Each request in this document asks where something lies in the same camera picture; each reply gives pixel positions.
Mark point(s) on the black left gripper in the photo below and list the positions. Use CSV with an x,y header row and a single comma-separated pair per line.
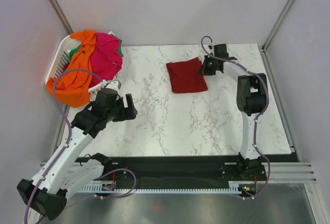
x,y
131,113

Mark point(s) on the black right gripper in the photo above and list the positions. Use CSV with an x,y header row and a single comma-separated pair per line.
x,y
205,71

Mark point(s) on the dark red t shirt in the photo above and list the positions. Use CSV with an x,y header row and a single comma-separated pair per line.
x,y
184,77

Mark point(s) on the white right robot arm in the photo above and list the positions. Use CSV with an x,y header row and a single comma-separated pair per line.
x,y
252,98

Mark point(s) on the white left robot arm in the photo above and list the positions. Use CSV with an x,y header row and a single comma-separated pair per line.
x,y
49,190

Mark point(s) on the pink t shirt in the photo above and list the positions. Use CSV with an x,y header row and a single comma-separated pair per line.
x,y
107,59

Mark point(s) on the orange t shirt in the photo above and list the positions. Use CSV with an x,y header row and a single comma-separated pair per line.
x,y
72,88

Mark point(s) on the green t shirt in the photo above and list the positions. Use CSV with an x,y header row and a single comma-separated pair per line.
x,y
73,51

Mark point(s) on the white plastic laundry basket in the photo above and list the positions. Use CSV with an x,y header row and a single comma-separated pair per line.
x,y
98,57

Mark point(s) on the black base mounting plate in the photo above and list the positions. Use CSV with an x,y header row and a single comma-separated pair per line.
x,y
178,172

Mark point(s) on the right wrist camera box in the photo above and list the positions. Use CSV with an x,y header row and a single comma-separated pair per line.
x,y
220,51

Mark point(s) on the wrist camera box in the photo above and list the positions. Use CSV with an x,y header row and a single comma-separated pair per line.
x,y
113,84
220,51

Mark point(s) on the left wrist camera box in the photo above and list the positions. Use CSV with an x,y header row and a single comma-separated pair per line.
x,y
113,84

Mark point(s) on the white slotted cable duct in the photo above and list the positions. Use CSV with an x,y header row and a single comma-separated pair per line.
x,y
233,188

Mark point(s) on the right vertical aluminium post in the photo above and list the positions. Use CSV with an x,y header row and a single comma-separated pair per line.
x,y
282,15

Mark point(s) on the vertical aluminium post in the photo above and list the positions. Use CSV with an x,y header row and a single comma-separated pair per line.
x,y
282,15
61,15

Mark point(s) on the aluminium frame rail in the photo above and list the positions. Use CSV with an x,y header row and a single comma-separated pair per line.
x,y
291,172

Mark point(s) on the left vertical aluminium post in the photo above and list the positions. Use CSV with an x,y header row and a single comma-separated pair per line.
x,y
61,15

